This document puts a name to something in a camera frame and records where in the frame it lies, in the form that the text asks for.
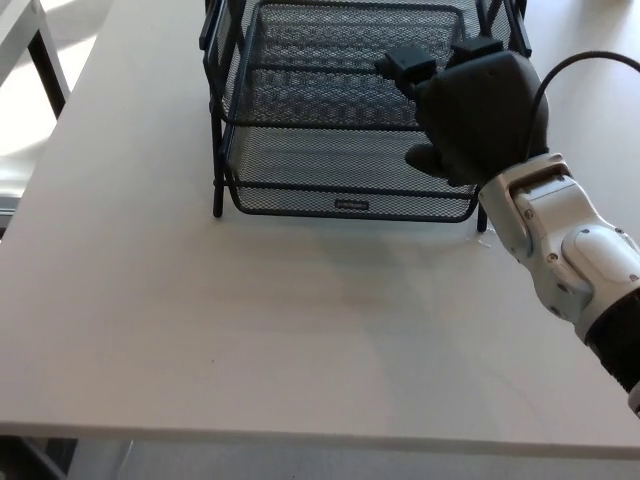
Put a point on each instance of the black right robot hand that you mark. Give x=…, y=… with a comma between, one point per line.
x=480, y=115

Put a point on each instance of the black mesh sliding drawer tray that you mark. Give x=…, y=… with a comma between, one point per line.
x=320, y=100

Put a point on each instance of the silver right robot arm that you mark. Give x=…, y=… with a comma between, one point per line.
x=550, y=225

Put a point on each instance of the clear tape piece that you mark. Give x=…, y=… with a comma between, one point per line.
x=482, y=240

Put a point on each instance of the black mesh tray with label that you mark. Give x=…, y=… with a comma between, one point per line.
x=325, y=165

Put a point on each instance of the white side table, black legs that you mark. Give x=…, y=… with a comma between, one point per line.
x=17, y=25

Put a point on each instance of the black metal organizer frame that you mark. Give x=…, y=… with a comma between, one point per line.
x=218, y=200

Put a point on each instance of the dark desk leg frame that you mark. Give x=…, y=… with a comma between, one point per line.
x=30, y=457

